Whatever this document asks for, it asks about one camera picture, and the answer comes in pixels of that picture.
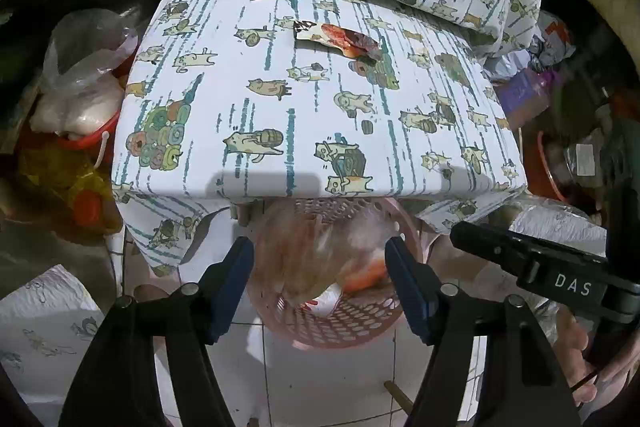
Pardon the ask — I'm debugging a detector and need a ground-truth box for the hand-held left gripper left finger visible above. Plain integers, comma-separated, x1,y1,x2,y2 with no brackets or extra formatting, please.
57,236,256,427

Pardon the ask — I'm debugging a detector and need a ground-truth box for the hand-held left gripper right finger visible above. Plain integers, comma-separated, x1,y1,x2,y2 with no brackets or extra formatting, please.
384,237,583,427

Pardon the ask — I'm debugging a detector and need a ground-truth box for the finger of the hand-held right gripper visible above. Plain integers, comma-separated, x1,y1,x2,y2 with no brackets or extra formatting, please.
450,221,538,280

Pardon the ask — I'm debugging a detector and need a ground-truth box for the pink plastic basket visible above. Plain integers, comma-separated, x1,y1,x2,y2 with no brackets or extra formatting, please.
247,197,431,350

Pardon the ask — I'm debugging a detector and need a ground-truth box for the clear plastic wrapper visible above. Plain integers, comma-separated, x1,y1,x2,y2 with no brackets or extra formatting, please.
255,202,396,308

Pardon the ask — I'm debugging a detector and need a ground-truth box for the white paper tissue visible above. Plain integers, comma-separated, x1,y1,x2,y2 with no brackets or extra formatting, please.
312,284,346,315

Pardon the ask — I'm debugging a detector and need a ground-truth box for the person's right hand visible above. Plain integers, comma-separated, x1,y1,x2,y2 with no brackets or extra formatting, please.
552,307,640,408

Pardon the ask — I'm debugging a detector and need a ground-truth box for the red basin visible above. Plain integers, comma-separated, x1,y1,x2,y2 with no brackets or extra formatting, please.
520,127,571,202

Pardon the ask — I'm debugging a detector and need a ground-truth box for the wooden stick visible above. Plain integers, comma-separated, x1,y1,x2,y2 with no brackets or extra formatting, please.
382,379,408,408

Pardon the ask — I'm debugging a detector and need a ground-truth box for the purple container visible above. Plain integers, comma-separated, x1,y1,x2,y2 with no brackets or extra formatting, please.
500,69,556,118

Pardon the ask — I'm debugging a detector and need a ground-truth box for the orange cap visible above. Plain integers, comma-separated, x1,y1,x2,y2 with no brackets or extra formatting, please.
75,192,103,225

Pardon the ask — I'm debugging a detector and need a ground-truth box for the printed cat blanket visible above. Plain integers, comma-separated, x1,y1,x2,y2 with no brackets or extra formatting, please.
111,0,528,278

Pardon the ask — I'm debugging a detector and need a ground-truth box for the red plastic bucket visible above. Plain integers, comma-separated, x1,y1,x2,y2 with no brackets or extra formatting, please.
47,104,123,152

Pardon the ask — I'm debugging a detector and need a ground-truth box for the yellow plastic bag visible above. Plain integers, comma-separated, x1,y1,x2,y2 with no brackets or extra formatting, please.
17,147,118,233

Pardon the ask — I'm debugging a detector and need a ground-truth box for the grey printed plastic bag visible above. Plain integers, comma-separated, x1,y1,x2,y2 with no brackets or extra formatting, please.
490,14,576,78

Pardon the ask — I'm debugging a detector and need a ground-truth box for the red foil wrapper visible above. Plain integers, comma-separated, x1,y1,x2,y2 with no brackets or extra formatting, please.
295,21,386,60

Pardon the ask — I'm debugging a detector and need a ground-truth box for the clear plastic bag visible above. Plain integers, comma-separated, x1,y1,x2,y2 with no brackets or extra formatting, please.
30,9,138,138

